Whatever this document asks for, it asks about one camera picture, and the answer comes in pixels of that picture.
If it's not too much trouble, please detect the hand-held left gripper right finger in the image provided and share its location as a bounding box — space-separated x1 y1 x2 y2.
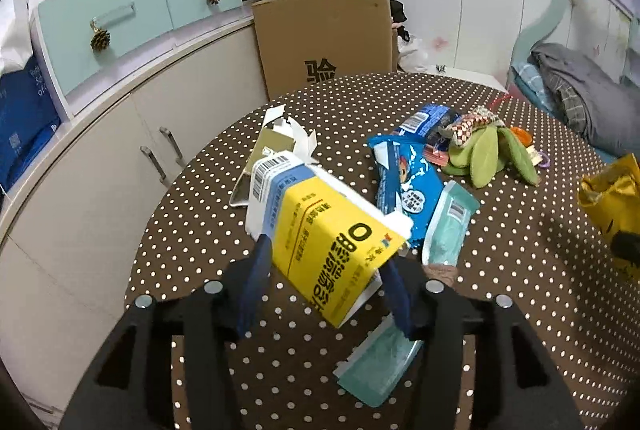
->
382 257 586 430

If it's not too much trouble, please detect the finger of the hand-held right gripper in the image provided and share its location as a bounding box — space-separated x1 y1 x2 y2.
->
611 230 640 283

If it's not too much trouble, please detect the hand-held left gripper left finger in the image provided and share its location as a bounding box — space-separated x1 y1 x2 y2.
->
59 234 275 430

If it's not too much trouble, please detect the yellow plastic bag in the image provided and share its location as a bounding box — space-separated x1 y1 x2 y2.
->
577 154 640 283

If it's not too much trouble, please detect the yellow and white carton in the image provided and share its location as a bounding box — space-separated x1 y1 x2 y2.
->
245 151 415 330

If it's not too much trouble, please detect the green leaf plush toy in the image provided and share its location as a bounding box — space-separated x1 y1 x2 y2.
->
445 122 543 189

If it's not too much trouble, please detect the teal face mask packet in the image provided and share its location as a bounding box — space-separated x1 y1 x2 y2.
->
334 312 426 408

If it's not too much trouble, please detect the teal wipes packet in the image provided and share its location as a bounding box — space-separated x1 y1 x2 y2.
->
421 181 481 267

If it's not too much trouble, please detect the large blue snack wrapper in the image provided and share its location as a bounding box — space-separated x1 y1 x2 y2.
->
367 133 446 245

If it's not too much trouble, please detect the torn olive and white box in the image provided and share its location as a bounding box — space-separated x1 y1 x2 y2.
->
229 106 318 208

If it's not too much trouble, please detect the red striped snack packet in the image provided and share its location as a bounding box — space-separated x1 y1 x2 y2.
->
424 130 457 168

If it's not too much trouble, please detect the grey quilt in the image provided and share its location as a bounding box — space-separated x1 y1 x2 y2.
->
529 42 640 153

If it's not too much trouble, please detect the small blue snack wrapper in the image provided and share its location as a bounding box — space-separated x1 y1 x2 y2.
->
395 104 461 145

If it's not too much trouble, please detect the red checkered wrapper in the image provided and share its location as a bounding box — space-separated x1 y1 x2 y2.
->
447 106 506 145

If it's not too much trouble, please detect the blue checked pillow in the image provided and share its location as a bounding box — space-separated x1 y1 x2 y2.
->
509 62 557 111

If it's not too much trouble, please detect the white curved cabinet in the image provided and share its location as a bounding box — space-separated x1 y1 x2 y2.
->
0 17 272 413

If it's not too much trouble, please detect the white plastic bag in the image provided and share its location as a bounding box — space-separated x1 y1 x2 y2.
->
397 34 432 73

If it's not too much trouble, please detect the blue plastic pack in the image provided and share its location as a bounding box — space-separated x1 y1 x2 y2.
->
0 54 57 141
0 120 62 193

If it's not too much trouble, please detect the large cardboard box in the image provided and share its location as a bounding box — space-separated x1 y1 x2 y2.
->
251 0 399 101

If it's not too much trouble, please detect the black garment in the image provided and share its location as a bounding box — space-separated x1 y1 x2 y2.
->
389 0 412 43

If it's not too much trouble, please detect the white plastic sack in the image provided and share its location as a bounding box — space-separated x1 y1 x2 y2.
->
0 0 34 76

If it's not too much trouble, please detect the metal cabinet handle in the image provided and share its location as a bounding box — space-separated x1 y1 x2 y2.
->
140 145 169 187
159 126 185 167

